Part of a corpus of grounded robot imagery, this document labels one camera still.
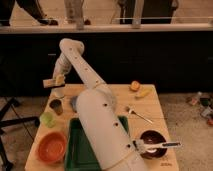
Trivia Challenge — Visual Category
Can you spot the wooden table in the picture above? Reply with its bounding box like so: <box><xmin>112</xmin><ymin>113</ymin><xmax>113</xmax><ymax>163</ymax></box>
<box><xmin>25</xmin><ymin>84</ymin><xmax>180</xmax><ymax>171</ymax></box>

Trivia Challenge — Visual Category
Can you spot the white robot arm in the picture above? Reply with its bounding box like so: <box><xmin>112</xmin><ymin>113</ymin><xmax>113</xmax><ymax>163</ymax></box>
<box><xmin>53</xmin><ymin>38</ymin><xmax>148</xmax><ymax>171</ymax></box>

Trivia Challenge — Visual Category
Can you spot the green plastic tray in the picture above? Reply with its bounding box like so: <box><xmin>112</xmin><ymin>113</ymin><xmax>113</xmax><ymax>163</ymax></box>
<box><xmin>64</xmin><ymin>118</ymin><xmax>121</xmax><ymax>171</ymax></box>

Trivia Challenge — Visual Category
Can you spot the metal fork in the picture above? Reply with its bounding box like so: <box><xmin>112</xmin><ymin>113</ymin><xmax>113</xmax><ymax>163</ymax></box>
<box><xmin>125</xmin><ymin>106</ymin><xmax>153</xmax><ymax>124</ymax></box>

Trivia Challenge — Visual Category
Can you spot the black office chair base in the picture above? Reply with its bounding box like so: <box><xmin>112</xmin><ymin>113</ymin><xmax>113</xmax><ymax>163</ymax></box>
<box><xmin>0</xmin><ymin>98</ymin><xmax>40</xmax><ymax>171</ymax></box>

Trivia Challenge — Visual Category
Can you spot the brown paper cup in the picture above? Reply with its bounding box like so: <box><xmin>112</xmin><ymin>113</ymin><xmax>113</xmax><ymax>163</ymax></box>
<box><xmin>49</xmin><ymin>99</ymin><xmax>63</xmax><ymax>115</ymax></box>

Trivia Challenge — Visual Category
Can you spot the orange plastic bowl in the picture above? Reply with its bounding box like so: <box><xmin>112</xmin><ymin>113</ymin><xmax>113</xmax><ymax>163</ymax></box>
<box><xmin>36</xmin><ymin>132</ymin><xmax>67</xmax><ymax>165</ymax></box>

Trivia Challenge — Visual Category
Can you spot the yellow banana toy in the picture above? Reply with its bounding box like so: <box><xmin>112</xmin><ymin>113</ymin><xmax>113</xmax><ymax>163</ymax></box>
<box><xmin>135</xmin><ymin>89</ymin><xmax>151</xmax><ymax>99</ymax></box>

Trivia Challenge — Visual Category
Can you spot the orange toy fruit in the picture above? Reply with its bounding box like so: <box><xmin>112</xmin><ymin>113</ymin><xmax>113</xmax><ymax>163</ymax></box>
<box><xmin>130</xmin><ymin>80</ymin><xmax>140</xmax><ymax>92</ymax></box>

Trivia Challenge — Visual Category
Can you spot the brown white eraser block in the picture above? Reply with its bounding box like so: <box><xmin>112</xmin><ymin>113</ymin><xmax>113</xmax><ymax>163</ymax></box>
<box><xmin>43</xmin><ymin>79</ymin><xmax>56</xmax><ymax>88</ymax></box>

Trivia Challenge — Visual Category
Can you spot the blue sponge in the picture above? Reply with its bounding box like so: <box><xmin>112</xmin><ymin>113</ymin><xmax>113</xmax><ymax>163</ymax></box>
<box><xmin>70</xmin><ymin>96</ymin><xmax>77</xmax><ymax>113</ymax></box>

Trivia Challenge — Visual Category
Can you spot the white paper cup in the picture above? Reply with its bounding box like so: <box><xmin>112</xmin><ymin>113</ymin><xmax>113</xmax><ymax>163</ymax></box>
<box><xmin>52</xmin><ymin>88</ymin><xmax>65</xmax><ymax>99</ymax></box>

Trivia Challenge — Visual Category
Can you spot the dark brown bowl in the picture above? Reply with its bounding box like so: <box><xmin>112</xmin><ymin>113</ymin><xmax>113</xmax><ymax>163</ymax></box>
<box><xmin>141</xmin><ymin>130</ymin><xmax>167</xmax><ymax>159</ymax></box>

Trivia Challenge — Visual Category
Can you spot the white black spatula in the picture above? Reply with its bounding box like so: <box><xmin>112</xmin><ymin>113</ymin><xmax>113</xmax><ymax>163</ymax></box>
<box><xmin>133</xmin><ymin>139</ymin><xmax>181</xmax><ymax>154</ymax></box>

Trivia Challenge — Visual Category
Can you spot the light green cup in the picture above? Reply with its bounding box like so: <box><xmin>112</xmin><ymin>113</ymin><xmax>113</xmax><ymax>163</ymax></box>
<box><xmin>39</xmin><ymin>112</ymin><xmax>55</xmax><ymax>128</ymax></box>

